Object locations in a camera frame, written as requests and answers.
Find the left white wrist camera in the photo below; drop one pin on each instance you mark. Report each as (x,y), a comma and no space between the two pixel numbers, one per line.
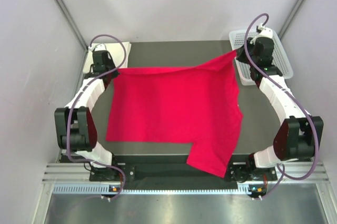
(97,47)

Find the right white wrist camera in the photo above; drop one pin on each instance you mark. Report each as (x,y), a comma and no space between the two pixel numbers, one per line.
(262,32)

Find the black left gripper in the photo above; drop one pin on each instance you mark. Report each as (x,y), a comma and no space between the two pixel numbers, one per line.
(115,74)

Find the aluminium frame post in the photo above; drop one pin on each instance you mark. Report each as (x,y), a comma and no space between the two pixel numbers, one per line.
(290,18)
(71,22)

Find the right aluminium frame post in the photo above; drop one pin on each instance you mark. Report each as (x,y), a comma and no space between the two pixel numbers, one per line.
(290,18)

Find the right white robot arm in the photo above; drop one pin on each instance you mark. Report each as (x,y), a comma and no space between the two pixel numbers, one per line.
(299,134)

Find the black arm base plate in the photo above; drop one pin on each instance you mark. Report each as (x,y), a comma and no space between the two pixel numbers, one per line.
(138,167)

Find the white perforated plastic basket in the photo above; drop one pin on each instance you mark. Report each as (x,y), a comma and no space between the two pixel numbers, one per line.
(280,59)

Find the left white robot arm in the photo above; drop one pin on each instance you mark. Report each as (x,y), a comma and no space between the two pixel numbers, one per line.
(75,128)

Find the left aluminium frame post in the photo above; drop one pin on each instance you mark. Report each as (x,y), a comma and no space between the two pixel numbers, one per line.
(71,22)

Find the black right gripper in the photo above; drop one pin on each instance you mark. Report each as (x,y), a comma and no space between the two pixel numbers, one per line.
(239,53)

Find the slotted grey cable duct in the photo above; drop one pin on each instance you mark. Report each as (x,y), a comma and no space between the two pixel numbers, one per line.
(106,189)

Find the pink red t shirt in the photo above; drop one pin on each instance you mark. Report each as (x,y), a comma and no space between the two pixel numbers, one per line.
(196,105)

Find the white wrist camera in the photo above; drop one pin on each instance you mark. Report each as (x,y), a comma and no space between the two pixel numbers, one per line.
(97,47)
(262,32)

